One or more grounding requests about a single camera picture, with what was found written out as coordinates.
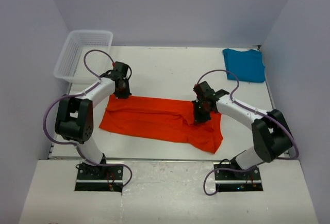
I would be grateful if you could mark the orange t shirt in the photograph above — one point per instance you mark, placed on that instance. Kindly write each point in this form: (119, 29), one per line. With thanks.
(161, 119)

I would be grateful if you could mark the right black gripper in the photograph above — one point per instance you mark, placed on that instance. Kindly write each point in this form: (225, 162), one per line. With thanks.
(198, 118)

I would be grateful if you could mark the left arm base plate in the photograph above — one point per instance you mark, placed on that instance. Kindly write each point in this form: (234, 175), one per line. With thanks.
(102, 179)

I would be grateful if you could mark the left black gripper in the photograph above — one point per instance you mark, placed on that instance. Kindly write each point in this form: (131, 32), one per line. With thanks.
(125, 94)

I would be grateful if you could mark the blue folded t shirt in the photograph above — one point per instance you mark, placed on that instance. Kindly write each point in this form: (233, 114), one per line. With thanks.
(246, 65)

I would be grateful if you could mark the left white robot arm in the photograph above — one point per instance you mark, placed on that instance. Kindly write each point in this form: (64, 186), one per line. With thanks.
(75, 118)

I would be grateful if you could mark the white plastic basket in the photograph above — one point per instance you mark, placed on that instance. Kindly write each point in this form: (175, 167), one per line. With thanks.
(84, 48)

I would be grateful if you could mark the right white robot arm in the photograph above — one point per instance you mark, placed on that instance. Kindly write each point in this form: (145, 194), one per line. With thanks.
(270, 132)

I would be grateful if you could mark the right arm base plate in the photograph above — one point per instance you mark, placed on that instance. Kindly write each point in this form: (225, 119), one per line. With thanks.
(227, 181)

